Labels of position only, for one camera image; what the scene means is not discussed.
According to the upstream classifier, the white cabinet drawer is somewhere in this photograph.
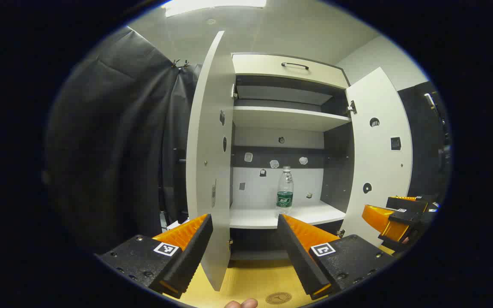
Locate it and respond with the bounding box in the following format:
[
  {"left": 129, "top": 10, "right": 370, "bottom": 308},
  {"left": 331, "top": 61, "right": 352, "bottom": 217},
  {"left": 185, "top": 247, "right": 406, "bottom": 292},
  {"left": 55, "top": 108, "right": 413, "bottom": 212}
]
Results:
[{"left": 232, "top": 53, "right": 350, "bottom": 89}]

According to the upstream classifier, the clear plastic bottle green label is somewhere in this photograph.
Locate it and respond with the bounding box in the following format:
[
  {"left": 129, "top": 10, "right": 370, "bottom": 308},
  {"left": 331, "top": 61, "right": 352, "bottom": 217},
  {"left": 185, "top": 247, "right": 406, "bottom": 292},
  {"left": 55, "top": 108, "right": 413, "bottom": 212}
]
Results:
[{"left": 276, "top": 166, "right": 294, "bottom": 214}]

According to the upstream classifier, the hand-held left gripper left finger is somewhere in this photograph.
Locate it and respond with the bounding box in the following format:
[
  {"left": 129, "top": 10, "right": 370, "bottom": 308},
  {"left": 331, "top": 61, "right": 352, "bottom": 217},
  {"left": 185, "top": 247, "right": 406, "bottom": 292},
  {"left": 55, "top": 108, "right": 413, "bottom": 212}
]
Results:
[{"left": 96, "top": 213, "right": 214, "bottom": 299}]

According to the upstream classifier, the white and grey cabinet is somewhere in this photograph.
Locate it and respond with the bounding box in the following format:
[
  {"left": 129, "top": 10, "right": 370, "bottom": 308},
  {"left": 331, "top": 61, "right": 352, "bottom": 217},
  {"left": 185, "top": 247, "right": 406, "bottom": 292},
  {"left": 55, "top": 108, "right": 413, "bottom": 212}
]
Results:
[{"left": 229, "top": 53, "right": 356, "bottom": 264}]

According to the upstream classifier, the round brown coaster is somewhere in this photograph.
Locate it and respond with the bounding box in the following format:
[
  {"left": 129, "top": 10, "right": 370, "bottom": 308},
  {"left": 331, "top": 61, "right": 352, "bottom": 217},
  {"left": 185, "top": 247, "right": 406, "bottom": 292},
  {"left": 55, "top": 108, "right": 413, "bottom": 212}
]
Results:
[{"left": 266, "top": 292, "right": 293, "bottom": 305}]

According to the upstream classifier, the white cabinet door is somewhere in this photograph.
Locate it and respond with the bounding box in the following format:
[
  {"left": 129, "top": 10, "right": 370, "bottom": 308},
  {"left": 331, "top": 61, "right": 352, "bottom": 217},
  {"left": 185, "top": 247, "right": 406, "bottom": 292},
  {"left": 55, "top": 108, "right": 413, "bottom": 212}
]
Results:
[
  {"left": 340, "top": 67, "right": 414, "bottom": 246},
  {"left": 186, "top": 31, "right": 237, "bottom": 292}
]

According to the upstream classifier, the black backdrop cloth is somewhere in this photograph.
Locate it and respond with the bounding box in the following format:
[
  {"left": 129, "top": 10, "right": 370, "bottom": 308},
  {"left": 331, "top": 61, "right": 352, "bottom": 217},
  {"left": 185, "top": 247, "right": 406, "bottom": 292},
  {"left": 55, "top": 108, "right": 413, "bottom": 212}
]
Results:
[
  {"left": 398, "top": 81, "right": 451, "bottom": 201},
  {"left": 43, "top": 27, "right": 204, "bottom": 253}
]

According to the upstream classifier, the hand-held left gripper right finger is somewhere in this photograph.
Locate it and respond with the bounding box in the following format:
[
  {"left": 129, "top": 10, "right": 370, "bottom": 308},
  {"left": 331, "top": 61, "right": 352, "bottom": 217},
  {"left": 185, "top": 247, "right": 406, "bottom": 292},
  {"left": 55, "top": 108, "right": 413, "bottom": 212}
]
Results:
[{"left": 277, "top": 213, "right": 396, "bottom": 301}]

